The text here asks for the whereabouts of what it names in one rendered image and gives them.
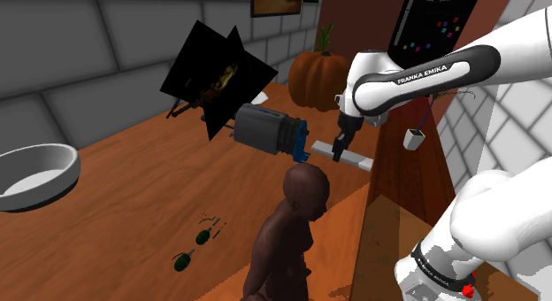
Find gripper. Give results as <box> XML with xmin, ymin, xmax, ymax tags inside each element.
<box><xmin>331</xmin><ymin>112</ymin><xmax>366</xmax><ymax>163</ymax></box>

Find white flat bar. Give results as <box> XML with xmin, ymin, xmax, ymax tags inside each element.
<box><xmin>310</xmin><ymin>139</ymin><xmax>375</xmax><ymax>172</ymax></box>

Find orange pumpkin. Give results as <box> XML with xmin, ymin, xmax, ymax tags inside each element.
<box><xmin>287</xmin><ymin>22</ymin><xmax>353</xmax><ymax>113</ymax></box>

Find white hanging plant pot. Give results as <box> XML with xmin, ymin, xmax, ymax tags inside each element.
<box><xmin>402</xmin><ymin>87</ymin><xmax>476</xmax><ymax>152</ymax></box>

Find grey toaster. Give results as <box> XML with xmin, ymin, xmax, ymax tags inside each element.
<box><xmin>232</xmin><ymin>102</ymin><xmax>311</xmax><ymax>165</ymax></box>

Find brown baby figure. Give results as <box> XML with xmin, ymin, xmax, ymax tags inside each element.
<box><xmin>240</xmin><ymin>162</ymin><xmax>332</xmax><ymax>301</ymax></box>

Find black flat square panels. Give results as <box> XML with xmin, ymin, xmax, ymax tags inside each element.
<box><xmin>158</xmin><ymin>19</ymin><xmax>280</xmax><ymax>142</ymax></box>

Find black fridge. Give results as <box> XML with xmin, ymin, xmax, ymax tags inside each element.
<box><xmin>387</xmin><ymin>0</ymin><xmax>485</xmax><ymax>71</ymax></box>

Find green grenade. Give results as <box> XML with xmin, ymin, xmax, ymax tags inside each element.
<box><xmin>172</xmin><ymin>249</ymin><xmax>196</xmax><ymax>274</ymax></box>
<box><xmin>195</xmin><ymin>227</ymin><xmax>214</xmax><ymax>246</ymax></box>

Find white bowl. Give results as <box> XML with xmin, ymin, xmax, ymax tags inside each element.
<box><xmin>0</xmin><ymin>143</ymin><xmax>82</xmax><ymax>213</ymax></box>

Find large wall picture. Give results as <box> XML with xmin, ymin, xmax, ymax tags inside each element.
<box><xmin>250</xmin><ymin>0</ymin><xmax>304</xmax><ymax>19</ymax></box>

